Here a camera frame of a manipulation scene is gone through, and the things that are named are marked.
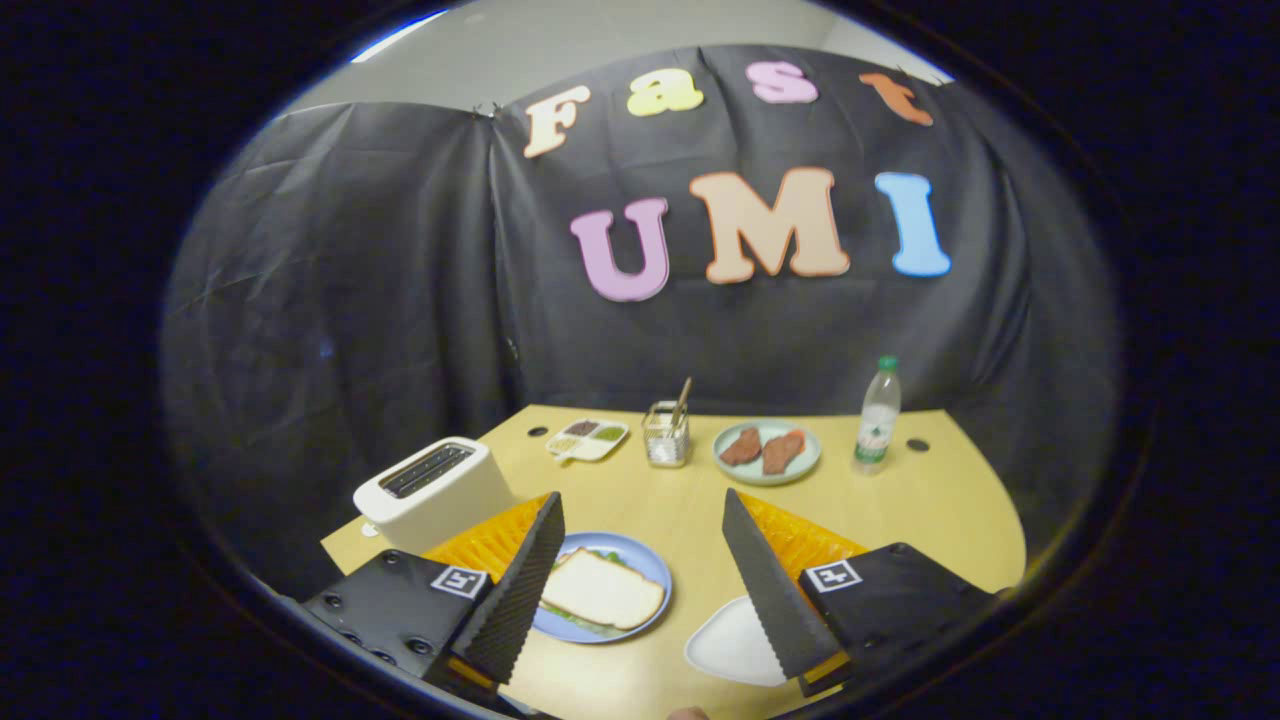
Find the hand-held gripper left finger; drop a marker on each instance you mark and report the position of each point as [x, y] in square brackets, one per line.
[510, 600]

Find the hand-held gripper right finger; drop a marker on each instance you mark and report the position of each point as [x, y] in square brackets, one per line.
[775, 600]

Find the toasted bread slice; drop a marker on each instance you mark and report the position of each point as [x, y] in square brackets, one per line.
[600, 592]

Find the white square plate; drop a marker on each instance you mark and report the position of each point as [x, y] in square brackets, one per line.
[730, 645]

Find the white toaster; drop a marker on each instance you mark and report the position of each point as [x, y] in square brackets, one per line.
[440, 510]

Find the blue round plate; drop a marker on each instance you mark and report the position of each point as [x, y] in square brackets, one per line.
[645, 560]

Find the pale green plate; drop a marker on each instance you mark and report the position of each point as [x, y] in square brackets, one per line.
[805, 462]

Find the brown meat patty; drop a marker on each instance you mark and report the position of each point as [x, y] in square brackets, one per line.
[741, 447]
[783, 452]

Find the white divided bean dish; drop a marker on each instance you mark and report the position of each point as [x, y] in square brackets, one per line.
[590, 447]

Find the clear plastic water bottle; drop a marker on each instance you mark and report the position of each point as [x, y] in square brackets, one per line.
[877, 420]

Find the wooden utensil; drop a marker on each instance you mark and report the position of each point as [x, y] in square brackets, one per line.
[682, 398]

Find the black backdrop cloth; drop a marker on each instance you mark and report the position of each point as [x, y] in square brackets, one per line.
[350, 300]

